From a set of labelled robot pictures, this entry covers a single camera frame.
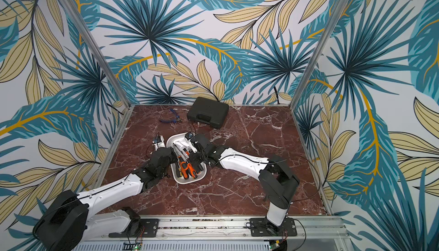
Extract white plastic storage box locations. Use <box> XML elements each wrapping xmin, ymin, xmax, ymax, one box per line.
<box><xmin>166</xmin><ymin>132</ymin><xmax>207</xmax><ymax>185</ymax></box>

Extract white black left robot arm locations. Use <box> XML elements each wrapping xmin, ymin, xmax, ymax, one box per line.
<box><xmin>33</xmin><ymin>148</ymin><xmax>177</xmax><ymax>251</ymax></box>

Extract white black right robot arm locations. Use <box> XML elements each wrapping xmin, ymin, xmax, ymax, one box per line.
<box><xmin>185</xmin><ymin>132</ymin><xmax>300</xmax><ymax>229</ymax></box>

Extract black plastic tool case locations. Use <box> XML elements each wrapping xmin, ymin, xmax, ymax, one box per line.
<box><xmin>187</xmin><ymin>97</ymin><xmax>229</xmax><ymax>129</ymax></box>

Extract blue black cutting pliers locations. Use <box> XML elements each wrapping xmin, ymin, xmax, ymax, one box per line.
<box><xmin>159</xmin><ymin>108</ymin><xmax>182</xmax><ymax>124</ymax></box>

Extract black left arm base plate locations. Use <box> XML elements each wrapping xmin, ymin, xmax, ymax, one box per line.
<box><xmin>109</xmin><ymin>219</ymin><xmax>159</xmax><ymax>238</ymax></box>

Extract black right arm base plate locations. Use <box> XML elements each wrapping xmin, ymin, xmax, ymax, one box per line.
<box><xmin>248</xmin><ymin>217</ymin><xmax>297</xmax><ymax>237</ymax></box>

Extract aluminium frame post left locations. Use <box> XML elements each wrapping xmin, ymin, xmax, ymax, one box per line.
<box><xmin>59</xmin><ymin>0</ymin><xmax>131</xmax><ymax>108</ymax></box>

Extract aluminium frame post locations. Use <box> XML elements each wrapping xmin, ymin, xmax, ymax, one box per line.
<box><xmin>290</xmin><ymin>0</ymin><xmax>349</xmax><ymax>113</ymax></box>
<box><xmin>59</xmin><ymin>0</ymin><xmax>131</xmax><ymax>108</ymax></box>

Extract aluminium front rail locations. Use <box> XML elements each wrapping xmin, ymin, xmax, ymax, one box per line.
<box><xmin>76</xmin><ymin>215</ymin><xmax>354</xmax><ymax>251</ymax></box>

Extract aluminium frame post right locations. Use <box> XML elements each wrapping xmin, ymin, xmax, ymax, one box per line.
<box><xmin>290</xmin><ymin>0</ymin><xmax>349</xmax><ymax>113</ymax></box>

